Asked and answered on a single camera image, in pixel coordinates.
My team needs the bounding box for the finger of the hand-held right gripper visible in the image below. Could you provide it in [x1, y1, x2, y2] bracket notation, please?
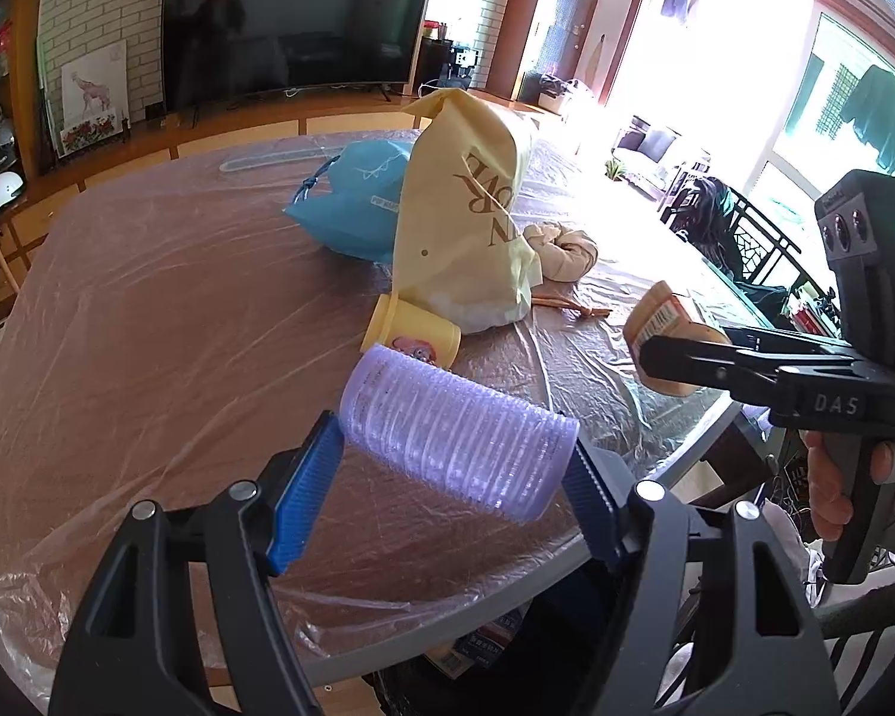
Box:
[720, 325, 860, 356]
[637, 334, 792, 396]

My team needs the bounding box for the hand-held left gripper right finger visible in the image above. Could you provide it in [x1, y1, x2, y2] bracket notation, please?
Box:
[563, 433, 844, 716]

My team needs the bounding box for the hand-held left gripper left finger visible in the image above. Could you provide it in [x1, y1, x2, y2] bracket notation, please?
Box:
[48, 410, 345, 716]

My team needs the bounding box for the brown labelled paper cup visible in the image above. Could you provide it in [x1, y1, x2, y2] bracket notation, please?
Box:
[622, 280, 732, 398]

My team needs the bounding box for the stack of clear plastic cups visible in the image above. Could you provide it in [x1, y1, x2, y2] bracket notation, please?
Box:
[339, 343, 581, 524]

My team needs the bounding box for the person's right hand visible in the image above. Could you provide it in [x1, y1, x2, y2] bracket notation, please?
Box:
[801, 428, 895, 542]

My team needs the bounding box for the black wooden chair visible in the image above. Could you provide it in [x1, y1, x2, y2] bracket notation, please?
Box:
[663, 175, 807, 292]

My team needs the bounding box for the hanging dark green garment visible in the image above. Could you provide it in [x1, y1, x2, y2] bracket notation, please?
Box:
[839, 63, 895, 172]

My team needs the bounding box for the beige crumpled cloth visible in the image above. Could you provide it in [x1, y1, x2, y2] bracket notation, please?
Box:
[522, 222, 599, 285]

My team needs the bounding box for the printed snack packet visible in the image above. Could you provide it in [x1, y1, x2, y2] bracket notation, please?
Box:
[425, 607, 527, 680]

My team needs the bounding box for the yellow printed cup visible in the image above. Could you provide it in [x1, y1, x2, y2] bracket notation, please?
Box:
[360, 293, 462, 368]

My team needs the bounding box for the grey sofa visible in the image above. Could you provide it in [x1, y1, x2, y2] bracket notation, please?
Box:
[615, 115, 691, 180]

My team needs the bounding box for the cream nonwoven bag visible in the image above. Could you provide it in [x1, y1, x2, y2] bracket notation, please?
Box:
[391, 87, 542, 335]

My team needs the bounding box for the red flower painting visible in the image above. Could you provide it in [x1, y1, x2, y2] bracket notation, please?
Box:
[60, 115, 124, 158]

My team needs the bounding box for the white helmet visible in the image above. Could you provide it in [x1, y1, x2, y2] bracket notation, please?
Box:
[0, 171, 27, 223]

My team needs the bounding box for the giraffe painting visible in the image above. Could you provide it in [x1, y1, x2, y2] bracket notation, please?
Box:
[61, 41, 129, 131]

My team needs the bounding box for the large black television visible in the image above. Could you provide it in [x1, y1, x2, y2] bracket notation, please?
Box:
[162, 0, 435, 115]

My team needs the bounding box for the orange cord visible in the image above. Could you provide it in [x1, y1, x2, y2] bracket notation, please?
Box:
[529, 297, 613, 319]

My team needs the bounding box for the light blue drawstring bag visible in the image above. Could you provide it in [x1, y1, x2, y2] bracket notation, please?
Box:
[282, 138, 422, 264]

